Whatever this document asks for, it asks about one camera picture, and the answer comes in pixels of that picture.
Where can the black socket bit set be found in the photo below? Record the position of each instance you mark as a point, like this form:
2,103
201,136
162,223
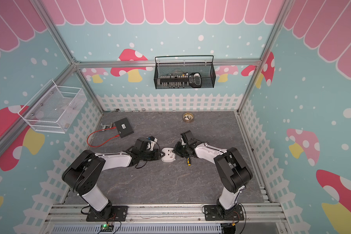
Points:
172,81

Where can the black box device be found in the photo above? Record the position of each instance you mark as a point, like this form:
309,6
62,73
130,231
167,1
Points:
124,127

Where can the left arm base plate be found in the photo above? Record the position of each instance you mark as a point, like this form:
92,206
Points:
108,214

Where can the metal clamp bracket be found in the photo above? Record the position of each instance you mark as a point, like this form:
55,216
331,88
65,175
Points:
106,126

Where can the brown tape roll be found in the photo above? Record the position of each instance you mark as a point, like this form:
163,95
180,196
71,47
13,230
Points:
188,117

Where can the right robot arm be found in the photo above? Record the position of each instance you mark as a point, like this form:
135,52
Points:
232,168

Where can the white wire mesh basket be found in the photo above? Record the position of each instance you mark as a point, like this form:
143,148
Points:
54,108

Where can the white square alarm clock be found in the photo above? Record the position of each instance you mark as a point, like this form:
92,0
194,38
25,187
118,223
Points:
168,154

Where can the black wire mesh basket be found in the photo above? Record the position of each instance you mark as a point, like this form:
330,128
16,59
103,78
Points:
200,67

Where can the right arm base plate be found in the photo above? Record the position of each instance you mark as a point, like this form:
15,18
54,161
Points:
218,213

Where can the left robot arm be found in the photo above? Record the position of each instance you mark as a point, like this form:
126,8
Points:
82,175

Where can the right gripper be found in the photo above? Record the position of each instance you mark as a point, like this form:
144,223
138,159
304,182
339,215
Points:
176,149

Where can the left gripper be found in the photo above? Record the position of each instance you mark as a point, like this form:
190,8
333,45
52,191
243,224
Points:
157,155

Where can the small green circuit board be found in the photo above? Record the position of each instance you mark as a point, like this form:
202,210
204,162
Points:
106,228

